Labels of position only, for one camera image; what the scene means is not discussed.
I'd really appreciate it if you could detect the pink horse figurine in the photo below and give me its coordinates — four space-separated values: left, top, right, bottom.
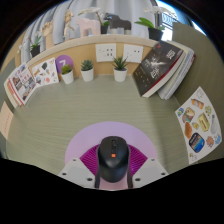
76 17 102 38

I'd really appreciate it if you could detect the wooden artist mannequin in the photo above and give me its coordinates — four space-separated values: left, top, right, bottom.
62 8 76 43

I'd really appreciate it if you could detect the white book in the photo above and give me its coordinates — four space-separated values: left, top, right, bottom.
156 41 194 100
164 49 197 101
3 76 19 109

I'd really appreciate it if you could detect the white orchid in black pot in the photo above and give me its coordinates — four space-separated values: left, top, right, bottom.
78 6 111 35
134 4 179 42
18 34 44 58

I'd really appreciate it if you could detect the black horse figurine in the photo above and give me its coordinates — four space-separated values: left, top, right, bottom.
103 13 132 36

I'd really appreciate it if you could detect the food sticker sheet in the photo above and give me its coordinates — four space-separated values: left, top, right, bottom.
174 86 223 165

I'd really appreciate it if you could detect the black computer mouse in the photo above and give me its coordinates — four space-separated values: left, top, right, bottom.
96 135 131 184

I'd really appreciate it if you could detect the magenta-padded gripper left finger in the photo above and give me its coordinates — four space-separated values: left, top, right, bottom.
58 143 101 190

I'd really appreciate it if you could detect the dark framed window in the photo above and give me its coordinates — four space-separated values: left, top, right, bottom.
154 0 208 43

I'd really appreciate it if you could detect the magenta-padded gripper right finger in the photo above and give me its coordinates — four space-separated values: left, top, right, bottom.
126 143 169 190

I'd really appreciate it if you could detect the olive desk divider panel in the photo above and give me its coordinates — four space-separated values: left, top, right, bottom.
171 21 224 164

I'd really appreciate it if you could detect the white wall socket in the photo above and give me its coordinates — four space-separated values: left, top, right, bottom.
122 43 145 64
94 43 118 63

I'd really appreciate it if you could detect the purple mouse pad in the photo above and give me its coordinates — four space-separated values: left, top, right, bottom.
64 120 158 192

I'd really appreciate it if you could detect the wooden desk back shelf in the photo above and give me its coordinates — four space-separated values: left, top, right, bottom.
14 34 161 79

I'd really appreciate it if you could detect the wooden hand model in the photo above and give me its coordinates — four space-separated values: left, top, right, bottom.
40 19 55 50

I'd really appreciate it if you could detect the black cover book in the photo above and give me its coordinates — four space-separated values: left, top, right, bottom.
133 40 185 99

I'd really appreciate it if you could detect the white sticker picture card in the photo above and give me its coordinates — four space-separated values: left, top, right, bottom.
31 56 60 88

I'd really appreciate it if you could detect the grey white curtain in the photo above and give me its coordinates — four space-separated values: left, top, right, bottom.
19 0 158 64

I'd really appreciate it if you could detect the purple round number sign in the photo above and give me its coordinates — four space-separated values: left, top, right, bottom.
54 54 75 75

